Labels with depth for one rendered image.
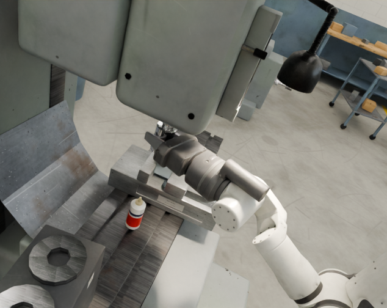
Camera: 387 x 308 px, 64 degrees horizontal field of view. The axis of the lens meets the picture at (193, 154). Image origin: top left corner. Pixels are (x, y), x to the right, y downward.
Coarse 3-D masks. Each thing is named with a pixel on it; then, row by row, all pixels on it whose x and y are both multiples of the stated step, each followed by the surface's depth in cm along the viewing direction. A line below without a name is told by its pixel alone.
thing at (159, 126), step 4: (160, 124) 69; (156, 128) 69; (160, 128) 68; (164, 128) 68; (168, 128) 68; (172, 128) 69; (160, 132) 68; (164, 132) 67; (168, 132) 68; (172, 132) 68
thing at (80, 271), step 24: (48, 240) 53; (72, 240) 55; (24, 264) 50; (48, 264) 50; (72, 264) 51; (96, 264) 54; (0, 288) 46; (24, 288) 46; (48, 288) 49; (72, 288) 50
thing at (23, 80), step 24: (0, 0) 59; (0, 24) 62; (0, 48) 64; (0, 72) 67; (24, 72) 74; (48, 72) 82; (0, 96) 70; (24, 96) 77; (48, 96) 87; (72, 96) 98; (0, 120) 73; (24, 120) 82; (0, 216) 90
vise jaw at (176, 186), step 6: (174, 174) 91; (168, 180) 88; (174, 180) 89; (180, 180) 90; (168, 186) 88; (174, 186) 88; (180, 186) 88; (186, 186) 89; (168, 192) 90; (174, 192) 89; (180, 192) 88; (180, 198) 89
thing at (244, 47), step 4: (244, 44) 53; (244, 48) 53; (248, 48) 52; (252, 48) 52; (256, 48) 52; (252, 52) 52; (256, 52) 52; (260, 52) 52; (264, 52) 52; (256, 56) 53; (260, 56) 52; (264, 56) 52
